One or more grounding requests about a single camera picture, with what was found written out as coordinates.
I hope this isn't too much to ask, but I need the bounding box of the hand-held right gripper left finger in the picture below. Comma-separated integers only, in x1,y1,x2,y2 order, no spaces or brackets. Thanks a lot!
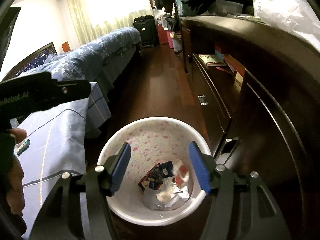
27,142,132,240

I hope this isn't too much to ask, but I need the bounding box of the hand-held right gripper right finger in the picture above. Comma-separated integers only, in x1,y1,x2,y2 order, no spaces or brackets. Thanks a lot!
189,141,293,240

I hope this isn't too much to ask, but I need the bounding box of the silver foil wrapper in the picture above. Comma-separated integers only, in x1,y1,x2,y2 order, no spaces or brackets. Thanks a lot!
144,176,190,210

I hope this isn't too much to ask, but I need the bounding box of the blue chip bag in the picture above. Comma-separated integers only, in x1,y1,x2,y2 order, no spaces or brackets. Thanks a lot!
138,161,175,192

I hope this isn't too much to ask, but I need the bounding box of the white pink-dotted trash bin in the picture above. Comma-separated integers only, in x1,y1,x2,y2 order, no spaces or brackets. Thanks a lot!
97,116,213,227

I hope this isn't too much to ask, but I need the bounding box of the teal snack wrapper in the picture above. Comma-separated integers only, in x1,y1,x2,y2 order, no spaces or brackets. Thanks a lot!
17,139,31,155

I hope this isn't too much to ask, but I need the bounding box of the person's left hand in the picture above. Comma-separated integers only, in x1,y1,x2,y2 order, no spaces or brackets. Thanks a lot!
6,128,27,217

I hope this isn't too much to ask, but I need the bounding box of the dark blue star pillow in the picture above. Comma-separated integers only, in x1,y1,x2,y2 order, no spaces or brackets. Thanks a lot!
15,50,50,77

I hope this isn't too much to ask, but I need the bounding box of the dark wooden bed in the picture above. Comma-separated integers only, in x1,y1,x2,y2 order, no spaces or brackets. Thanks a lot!
0,27,142,103

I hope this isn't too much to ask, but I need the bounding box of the blue floral duvet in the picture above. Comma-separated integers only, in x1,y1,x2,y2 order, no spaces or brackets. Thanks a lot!
19,27,140,85

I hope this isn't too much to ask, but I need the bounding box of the pale green curtain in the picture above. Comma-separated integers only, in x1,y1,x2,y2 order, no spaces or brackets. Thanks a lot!
66,0,154,44

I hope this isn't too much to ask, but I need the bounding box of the dark wooden dresser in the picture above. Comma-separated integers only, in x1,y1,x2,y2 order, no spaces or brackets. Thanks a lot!
179,15,320,240

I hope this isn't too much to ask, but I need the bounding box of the green cover book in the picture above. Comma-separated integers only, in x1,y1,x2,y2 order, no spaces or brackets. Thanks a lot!
199,53,227,67

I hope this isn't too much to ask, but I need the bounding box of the black suitcase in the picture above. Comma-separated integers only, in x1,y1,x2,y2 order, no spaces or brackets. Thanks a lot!
133,15,158,48

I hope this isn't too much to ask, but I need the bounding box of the red box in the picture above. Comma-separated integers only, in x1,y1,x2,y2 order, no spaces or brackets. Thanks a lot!
156,25,170,45

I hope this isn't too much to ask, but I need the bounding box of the white plastic bag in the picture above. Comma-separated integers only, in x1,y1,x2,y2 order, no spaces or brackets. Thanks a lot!
252,0,320,53

